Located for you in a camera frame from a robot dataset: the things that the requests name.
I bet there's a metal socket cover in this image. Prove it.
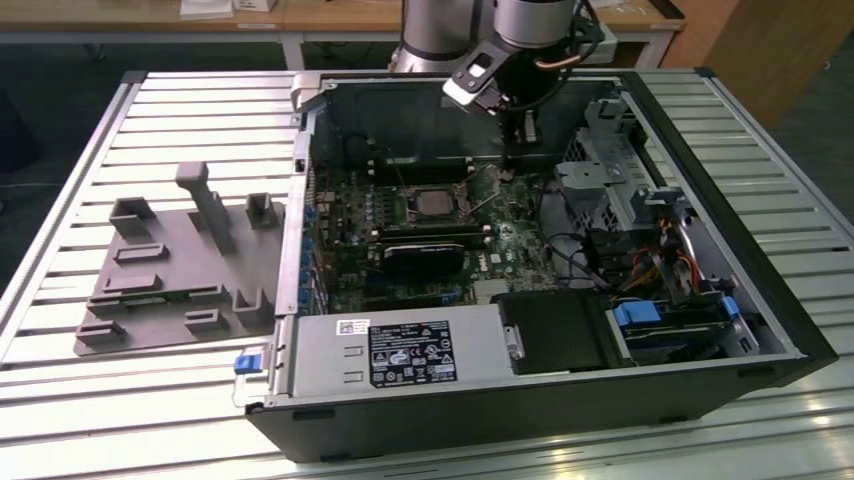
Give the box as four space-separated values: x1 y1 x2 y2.
463 155 515 197

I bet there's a black CPU socket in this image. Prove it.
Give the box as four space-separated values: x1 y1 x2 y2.
398 184 474 225

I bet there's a black RAM stick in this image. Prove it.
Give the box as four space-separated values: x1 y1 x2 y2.
385 156 469 174
379 224 483 235

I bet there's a grey metal drive cage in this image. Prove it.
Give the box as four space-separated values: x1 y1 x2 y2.
553 98 690 232

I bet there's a green motherboard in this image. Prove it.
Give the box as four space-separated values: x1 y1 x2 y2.
307 158 557 315

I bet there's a black graphics card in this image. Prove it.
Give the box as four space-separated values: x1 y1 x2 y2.
375 241 467 277

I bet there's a silver chipset heatsink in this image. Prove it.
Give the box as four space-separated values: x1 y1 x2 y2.
474 279 513 302

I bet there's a wooden cabinet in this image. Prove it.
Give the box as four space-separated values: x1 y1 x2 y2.
657 0 854 130

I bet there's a black drive bay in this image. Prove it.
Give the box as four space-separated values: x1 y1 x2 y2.
497 291 633 377

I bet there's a blue disk carrier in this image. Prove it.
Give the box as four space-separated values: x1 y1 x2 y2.
610 298 663 330

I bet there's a black hard disk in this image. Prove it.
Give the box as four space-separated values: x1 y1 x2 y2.
617 322 733 364

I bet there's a large white box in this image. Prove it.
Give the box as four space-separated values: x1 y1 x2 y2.
178 0 236 22

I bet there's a grey power supply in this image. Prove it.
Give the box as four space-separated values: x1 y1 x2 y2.
291 308 517 399

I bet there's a grey parts rack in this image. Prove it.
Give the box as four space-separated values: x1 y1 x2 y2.
72 162 288 357

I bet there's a black PC case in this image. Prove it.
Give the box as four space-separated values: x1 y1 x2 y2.
243 69 840 464

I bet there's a green RAM stick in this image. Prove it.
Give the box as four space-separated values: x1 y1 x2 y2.
116 293 199 306

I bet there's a wooden desk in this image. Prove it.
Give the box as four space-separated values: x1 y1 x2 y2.
0 0 687 71

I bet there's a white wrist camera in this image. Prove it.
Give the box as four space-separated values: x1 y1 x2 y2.
442 42 513 117

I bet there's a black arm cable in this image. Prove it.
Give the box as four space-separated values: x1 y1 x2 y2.
506 0 606 112

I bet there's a black wire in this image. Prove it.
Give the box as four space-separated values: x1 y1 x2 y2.
541 232 614 292

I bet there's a coloured wire bundle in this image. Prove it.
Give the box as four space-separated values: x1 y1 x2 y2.
626 244 706 299

